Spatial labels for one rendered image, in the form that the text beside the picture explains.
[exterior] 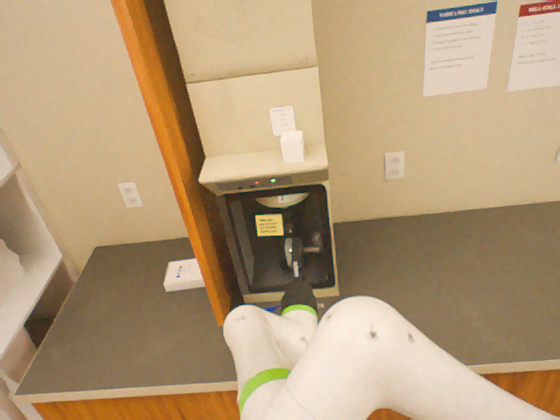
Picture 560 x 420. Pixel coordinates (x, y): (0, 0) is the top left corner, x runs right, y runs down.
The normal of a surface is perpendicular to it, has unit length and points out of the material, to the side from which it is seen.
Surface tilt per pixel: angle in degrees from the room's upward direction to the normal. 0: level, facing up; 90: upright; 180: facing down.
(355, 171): 90
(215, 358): 0
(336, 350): 43
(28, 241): 90
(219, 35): 90
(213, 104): 90
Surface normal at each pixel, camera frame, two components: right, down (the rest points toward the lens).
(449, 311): -0.14, -0.80
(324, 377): -0.44, -0.25
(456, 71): -0.02, 0.58
